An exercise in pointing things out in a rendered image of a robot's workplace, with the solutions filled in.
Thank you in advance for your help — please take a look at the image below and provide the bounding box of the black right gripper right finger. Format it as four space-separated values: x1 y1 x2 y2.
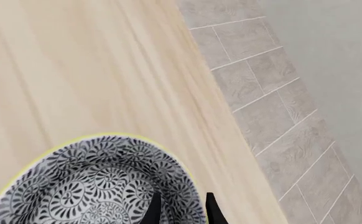
206 192 228 224

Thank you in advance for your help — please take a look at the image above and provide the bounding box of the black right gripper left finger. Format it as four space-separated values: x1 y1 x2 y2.
139 192 162 224

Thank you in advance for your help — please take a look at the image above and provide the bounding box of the black white patterned bowl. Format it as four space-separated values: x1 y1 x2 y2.
0 133 207 224

